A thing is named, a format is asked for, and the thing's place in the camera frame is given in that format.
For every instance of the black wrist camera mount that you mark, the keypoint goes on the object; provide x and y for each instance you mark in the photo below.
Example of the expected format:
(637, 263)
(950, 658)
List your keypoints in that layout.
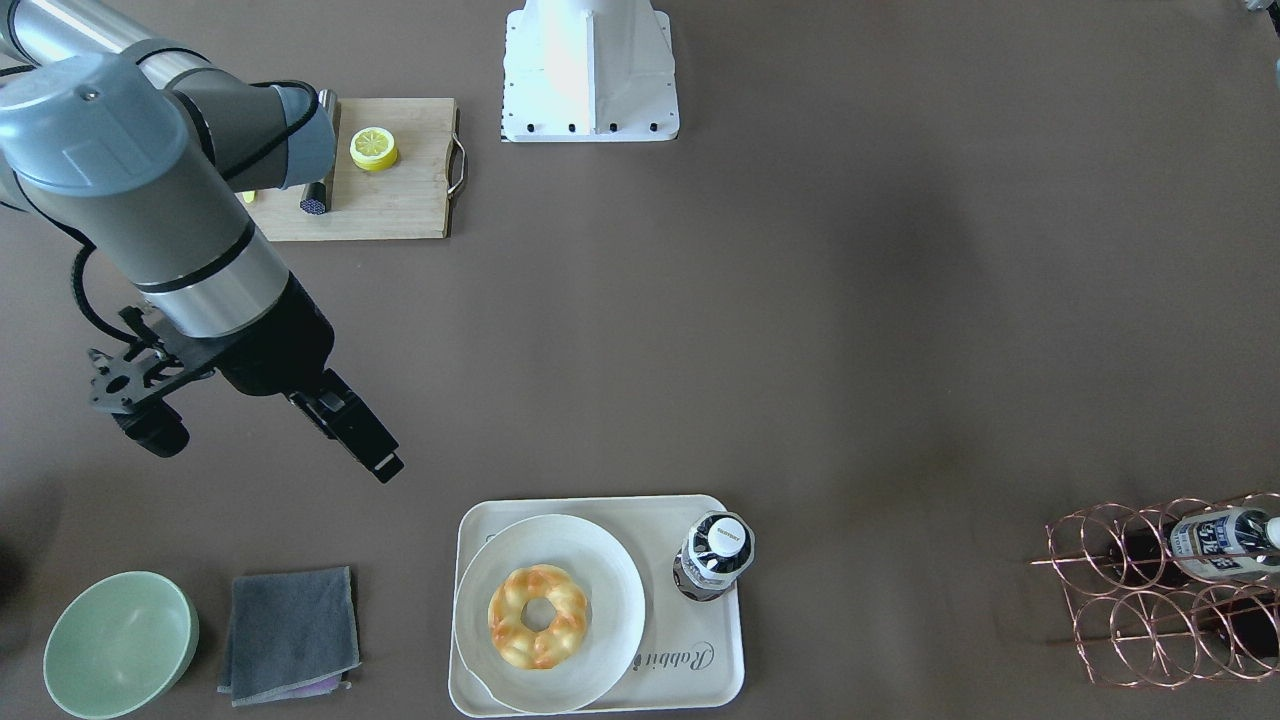
(130, 387)

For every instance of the copper wire bottle rack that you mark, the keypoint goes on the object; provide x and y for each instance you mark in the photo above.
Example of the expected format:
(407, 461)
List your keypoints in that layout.
(1139, 620)

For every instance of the mint green bowl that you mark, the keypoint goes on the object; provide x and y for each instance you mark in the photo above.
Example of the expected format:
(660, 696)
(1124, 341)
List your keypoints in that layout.
(119, 645)

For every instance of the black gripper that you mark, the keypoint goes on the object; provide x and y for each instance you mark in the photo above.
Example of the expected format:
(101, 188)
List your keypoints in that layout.
(278, 343)

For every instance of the grey folded cloth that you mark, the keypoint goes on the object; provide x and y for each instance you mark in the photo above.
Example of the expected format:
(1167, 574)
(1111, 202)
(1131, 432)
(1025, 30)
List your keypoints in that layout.
(290, 635)

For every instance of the cream serving tray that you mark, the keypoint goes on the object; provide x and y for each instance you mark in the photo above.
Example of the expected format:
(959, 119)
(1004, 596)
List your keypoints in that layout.
(690, 654)

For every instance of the bottle in rack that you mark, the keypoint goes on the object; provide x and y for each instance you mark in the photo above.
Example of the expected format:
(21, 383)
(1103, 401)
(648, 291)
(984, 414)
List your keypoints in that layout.
(1207, 547)

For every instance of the black handled knife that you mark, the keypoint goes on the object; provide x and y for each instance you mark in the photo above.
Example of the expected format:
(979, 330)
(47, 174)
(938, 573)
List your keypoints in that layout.
(317, 154)

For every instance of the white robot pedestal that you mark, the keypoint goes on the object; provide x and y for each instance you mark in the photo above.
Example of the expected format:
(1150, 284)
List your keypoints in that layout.
(589, 72)

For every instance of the white plate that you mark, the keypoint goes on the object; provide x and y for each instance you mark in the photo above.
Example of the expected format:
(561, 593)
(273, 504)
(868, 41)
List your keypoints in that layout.
(606, 572)

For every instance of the brown sauce bottle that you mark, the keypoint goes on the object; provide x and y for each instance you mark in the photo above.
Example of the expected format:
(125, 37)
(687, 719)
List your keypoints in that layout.
(718, 548)

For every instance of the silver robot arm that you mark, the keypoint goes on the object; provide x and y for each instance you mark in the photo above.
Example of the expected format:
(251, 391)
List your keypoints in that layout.
(140, 148)

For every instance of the wooden cutting board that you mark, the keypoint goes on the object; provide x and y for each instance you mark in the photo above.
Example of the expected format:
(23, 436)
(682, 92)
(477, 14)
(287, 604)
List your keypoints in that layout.
(409, 201)

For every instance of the yellow lemon half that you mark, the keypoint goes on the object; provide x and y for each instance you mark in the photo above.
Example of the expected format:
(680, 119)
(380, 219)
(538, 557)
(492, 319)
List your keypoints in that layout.
(373, 149)

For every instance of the glazed donut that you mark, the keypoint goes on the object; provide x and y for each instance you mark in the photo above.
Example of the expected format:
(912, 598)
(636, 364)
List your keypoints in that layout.
(538, 617)

